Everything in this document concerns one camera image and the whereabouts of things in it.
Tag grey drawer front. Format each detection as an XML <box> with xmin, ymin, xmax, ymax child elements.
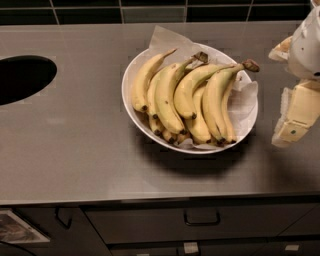
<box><xmin>86</xmin><ymin>204</ymin><xmax>314</xmax><ymax>244</ymax></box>

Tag black drawer handle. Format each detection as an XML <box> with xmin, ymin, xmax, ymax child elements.
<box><xmin>183</xmin><ymin>210</ymin><xmax>221</xmax><ymax>227</ymax></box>

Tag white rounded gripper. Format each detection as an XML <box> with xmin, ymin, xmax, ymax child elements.
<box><xmin>268</xmin><ymin>6</ymin><xmax>320</xmax><ymax>148</ymax></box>

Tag small bottom banana tips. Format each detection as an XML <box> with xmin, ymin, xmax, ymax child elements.
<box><xmin>148</xmin><ymin>116</ymin><xmax>191</xmax><ymax>144</ymax></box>

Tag lower drawer with labels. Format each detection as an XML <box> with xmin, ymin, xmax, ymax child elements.
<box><xmin>111</xmin><ymin>240</ymin><xmax>320</xmax><ymax>256</ymax></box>

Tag white paper liner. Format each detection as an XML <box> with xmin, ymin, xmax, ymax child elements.
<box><xmin>142</xmin><ymin>25</ymin><xmax>258</xmax><ymax>154</ymax></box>

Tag picture on lower left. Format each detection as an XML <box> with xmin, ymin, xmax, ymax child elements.
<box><xmin>0</xmin><ymin>209</ymin><xmax>50</xmax><ymax>244</ymax></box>

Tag black cabinet door handle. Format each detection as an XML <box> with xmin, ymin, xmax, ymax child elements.
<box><xmin>54</xmin><ymin>207</ymin><xmax>72</xmax><ymax>230</ymax></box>

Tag dark round counter opening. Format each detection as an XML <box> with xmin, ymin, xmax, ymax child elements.
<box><xmin>0</xmin><ymin>55</ymin><xmax>57</xmax><ymax>105</ymax></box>

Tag large front yellow banana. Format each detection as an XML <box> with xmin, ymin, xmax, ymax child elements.
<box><xmin>154</xmin><ymin>52</ymin><xmax>208</xmax><ymax>134</ymax></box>

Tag white oval bowl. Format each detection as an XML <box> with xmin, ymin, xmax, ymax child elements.
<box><xmin>121</xmin><ymin>42</ymin><xmax>259</xmax><ymax>155</ymax></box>

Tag banana behind rightmost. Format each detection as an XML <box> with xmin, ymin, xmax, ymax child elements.
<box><xmin>222</xmin><ymin>75</ymin><xmax>237</xmax><ymax>144</ymax></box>

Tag grey cabinet door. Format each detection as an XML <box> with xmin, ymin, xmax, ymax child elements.
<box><xmin>14</xmin><ymin>207</ymin><xmax>111</xmax><ymax>256</ymax></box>

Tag banana behind large front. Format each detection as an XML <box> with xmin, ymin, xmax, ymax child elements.
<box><xmin>147</xmin><ymin>69</ymin><xmax>163</xmax><ymax>119</ymax></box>

